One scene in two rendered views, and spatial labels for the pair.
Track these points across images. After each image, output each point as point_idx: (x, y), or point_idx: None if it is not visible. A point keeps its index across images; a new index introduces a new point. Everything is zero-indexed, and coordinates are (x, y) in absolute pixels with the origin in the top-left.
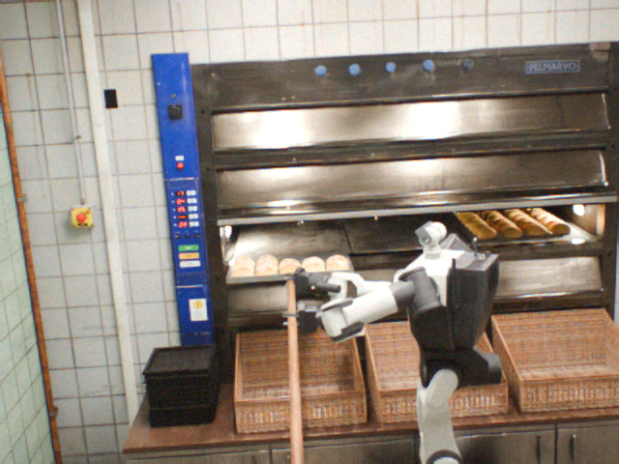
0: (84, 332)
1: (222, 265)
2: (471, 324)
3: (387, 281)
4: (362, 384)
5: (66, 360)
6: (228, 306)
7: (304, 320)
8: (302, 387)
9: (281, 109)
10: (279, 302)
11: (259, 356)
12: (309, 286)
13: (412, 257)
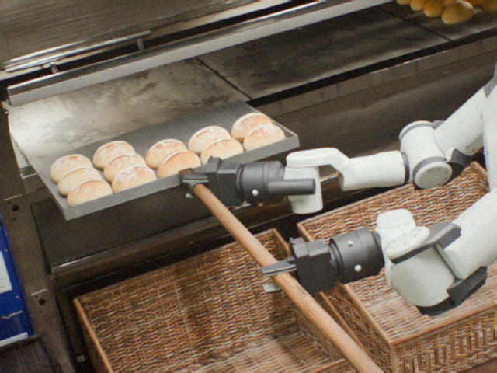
0: None
1: (20, 179)
2: None
3: (321, 137)
4: (354, 339)
5: None
6: (46, 254)
7: (309, 274)
8: (213, 361)
9: None
10: (139, 221)
11: (119, 326)
12: (247, 192)
13: (360, 84)
